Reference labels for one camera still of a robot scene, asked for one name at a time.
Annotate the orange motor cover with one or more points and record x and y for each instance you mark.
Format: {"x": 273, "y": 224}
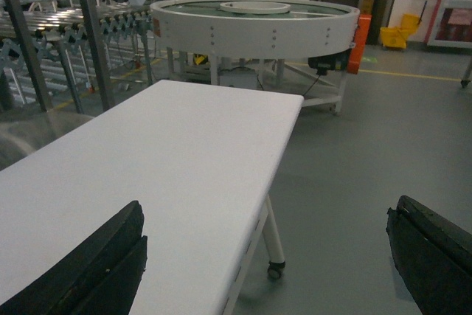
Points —
{"x": 360, "y": 39}

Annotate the white round conveyor table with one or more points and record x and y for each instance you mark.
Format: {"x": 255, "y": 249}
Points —
{"x": 203, "y": 37}

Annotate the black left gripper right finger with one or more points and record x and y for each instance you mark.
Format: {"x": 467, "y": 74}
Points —
{"x": 432, "y": 256}

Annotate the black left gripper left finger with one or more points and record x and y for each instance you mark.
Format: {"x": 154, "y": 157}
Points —
{"x": 99, "y": 276}

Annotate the expandable roller conveyor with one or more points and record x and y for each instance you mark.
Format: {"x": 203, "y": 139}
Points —
{"x": 124, "y": 25}

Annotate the yellow mop bucket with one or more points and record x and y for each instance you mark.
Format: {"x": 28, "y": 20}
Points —
{"x": 397, "y": 37}

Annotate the white table leg with caster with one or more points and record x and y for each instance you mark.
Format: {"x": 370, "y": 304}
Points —
{"x": 276, "y": 264}

